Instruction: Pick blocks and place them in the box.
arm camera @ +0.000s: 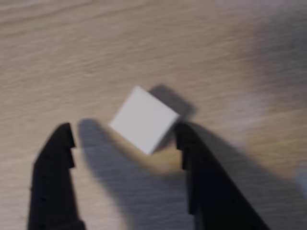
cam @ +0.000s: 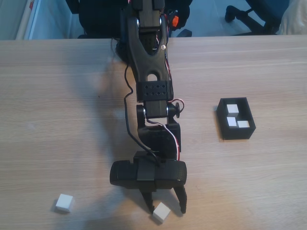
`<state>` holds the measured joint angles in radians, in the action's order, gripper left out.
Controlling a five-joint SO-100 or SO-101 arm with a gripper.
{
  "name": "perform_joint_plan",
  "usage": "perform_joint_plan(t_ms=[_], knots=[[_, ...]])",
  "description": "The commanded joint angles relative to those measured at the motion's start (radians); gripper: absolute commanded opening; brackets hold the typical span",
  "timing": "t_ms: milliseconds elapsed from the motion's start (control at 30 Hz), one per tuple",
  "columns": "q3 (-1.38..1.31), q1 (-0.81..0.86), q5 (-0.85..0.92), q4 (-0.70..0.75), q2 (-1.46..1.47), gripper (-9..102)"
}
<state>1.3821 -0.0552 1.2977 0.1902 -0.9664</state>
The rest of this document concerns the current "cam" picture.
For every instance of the white cube block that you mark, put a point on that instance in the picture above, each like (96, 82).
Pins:
(243, 124)
(231, 121)
(232, 108)
(64, 203)
(161, 212)

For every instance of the black open box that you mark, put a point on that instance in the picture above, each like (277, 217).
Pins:
(237, 134)

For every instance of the orange clamp knob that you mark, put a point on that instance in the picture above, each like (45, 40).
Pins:
(175, 21)

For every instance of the white translucent panel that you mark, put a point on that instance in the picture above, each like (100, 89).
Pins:
(48, 19)

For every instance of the blue office chair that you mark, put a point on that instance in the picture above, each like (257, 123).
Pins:
(271, 12)

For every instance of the person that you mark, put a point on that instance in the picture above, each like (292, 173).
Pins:
(295, 24)

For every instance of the black oval camera box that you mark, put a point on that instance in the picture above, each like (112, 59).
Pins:
(122, 173)

